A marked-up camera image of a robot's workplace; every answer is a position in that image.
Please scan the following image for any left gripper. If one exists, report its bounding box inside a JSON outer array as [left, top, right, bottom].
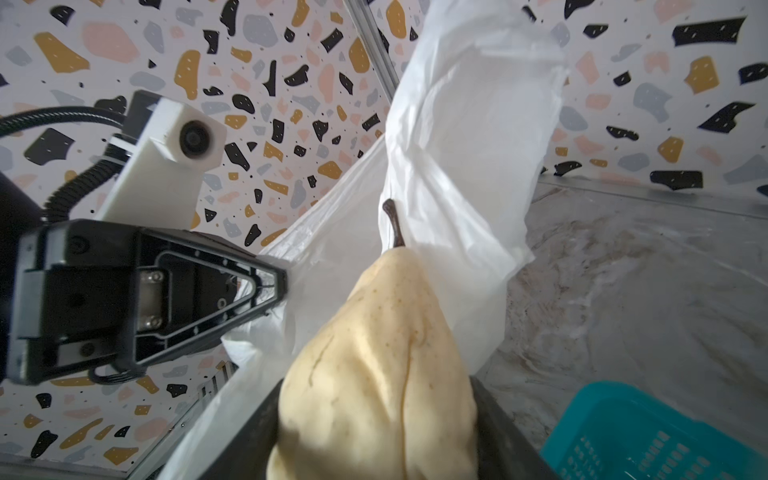
[[5, 220, 287, 385]]

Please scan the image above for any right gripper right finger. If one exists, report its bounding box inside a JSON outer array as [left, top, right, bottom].
[[470, 376, 558, 480]]

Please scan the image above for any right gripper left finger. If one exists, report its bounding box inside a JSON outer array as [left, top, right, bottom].
[[200, 380, 283, 480]]

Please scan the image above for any white plastic bag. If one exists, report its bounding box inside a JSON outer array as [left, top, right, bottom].
[[161, 1, 567, 479]]

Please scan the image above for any teal plastic basket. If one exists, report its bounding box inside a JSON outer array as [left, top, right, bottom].
[[540, 382, 767, 479]]

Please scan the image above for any black corrugated cable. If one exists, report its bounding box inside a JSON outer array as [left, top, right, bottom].
[[0, 106, 127, 224]]

